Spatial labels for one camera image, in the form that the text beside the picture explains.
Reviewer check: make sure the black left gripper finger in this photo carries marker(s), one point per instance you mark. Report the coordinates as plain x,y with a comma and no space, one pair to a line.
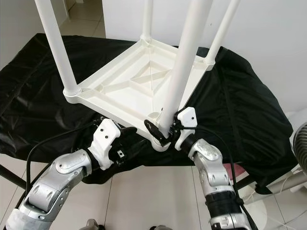
129,130

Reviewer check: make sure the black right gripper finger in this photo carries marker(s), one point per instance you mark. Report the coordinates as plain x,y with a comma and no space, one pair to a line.
154,130

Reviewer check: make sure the white plastic table top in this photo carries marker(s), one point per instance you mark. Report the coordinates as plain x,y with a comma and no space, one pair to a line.
129,79

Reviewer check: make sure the white plastic table leg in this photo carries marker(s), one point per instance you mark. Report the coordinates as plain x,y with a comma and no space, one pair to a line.
147,19
57,48
187,52
220,28

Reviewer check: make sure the grey robot foot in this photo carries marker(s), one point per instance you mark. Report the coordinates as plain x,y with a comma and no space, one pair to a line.
159,228
92,225

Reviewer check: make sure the black table cloth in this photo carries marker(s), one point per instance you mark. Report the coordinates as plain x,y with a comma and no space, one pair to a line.
254,115

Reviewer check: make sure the black metal table leg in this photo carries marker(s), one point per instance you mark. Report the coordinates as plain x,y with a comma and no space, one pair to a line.
13,177
244,182

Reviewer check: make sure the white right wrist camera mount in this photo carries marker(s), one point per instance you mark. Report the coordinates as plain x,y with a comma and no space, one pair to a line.
188,117

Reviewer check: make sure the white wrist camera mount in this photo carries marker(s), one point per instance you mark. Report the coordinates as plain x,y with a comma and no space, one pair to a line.
188,117
105,139

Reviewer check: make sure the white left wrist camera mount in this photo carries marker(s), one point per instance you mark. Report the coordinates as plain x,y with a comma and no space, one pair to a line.
105,139

